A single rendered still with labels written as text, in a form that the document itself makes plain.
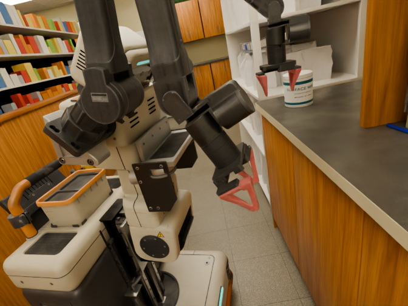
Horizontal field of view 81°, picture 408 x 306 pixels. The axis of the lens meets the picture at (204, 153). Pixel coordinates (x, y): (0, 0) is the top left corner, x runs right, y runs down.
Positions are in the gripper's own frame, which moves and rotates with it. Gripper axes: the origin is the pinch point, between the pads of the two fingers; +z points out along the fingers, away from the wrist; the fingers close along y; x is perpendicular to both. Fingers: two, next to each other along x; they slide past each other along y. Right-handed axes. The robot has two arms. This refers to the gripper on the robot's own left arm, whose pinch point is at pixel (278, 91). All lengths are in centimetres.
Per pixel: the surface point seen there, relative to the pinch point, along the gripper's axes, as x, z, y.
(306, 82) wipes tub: 27.1, 5.1, 21.6
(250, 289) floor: 11, 110, -21
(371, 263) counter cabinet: -41, 37, 6
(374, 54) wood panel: -9.1, -6.6, 25.3
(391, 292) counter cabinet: -47, 38, 6
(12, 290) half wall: 24, 90, -161
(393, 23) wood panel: -9.2, -13.8, 30.0
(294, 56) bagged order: 83, -1, 38
